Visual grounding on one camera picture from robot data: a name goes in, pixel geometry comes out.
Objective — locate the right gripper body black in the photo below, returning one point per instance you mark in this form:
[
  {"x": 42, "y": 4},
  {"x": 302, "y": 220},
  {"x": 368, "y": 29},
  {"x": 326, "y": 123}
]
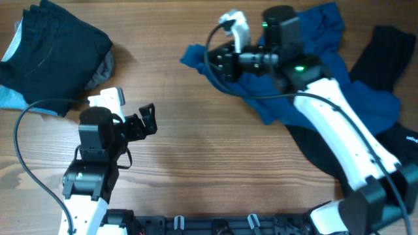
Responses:
[{"x": 226, "y": 61}]

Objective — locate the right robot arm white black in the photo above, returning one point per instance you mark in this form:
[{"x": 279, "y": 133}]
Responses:
[{"x": 382, "y": 189}]

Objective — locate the folded light blue garment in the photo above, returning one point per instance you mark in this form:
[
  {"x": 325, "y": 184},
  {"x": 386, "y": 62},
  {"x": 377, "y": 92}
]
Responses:
[{"x": 21, "y": 54}]

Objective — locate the black garment with white logo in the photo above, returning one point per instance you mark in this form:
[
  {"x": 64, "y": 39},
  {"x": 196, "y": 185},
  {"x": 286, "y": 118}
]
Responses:
[{"x": 380, "y": 65}]

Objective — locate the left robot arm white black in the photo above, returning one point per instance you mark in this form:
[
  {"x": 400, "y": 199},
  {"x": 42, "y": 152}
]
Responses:
[{"x": 90, "y": 179}]

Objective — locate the folded dark navy garment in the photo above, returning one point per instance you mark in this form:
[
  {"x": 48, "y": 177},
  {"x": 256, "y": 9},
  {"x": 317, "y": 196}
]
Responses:
[{"x": 70, "y": 52}]

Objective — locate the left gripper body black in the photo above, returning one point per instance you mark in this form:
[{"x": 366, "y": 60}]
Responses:
[{"x": 138, "y": 125}]

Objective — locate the blue polo shirt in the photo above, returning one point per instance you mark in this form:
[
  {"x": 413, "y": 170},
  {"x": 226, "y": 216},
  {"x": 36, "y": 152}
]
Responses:
[{"x": 321, "y": 31}]

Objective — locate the folded grey garment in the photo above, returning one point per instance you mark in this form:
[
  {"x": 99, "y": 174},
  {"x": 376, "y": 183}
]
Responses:
[{"x": 103, "y": 72}]

